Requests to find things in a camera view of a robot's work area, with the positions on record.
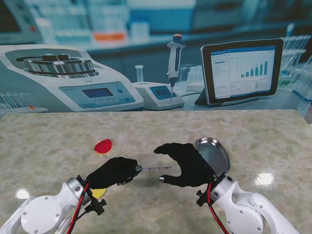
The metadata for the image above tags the clear culture dish yellow lid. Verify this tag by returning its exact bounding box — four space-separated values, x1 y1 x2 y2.
91 187 107 199

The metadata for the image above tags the red left wrist cable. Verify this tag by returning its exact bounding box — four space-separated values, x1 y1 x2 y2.
66 181 91 234

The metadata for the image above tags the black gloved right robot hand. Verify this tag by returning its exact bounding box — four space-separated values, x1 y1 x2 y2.
154 142 221 188

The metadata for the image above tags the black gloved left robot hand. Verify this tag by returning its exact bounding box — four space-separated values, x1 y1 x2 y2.
86 157 143 190

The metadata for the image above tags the printed laboratory backdrop poster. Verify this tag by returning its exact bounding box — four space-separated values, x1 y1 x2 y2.
0 0 312 114

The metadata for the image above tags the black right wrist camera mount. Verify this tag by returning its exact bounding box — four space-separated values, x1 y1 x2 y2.
195 189 211 207

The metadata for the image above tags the red right wrist cable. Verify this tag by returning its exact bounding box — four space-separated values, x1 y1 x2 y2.
206 181 230 234

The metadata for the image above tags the steel kidney tray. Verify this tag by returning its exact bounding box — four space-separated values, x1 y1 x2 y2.
195 136 231 176

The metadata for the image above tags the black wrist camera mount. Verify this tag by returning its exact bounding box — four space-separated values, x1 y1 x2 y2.
84 191 108 216
195 189 211 207

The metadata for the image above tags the red wrist cable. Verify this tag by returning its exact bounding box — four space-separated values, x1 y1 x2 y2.
206 181 230 234
66 181 91 234

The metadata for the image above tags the red round filter paper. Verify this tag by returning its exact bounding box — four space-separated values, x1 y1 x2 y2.
94 138 114 154

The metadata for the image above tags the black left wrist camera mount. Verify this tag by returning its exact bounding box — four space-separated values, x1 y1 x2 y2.
84 191 108 216

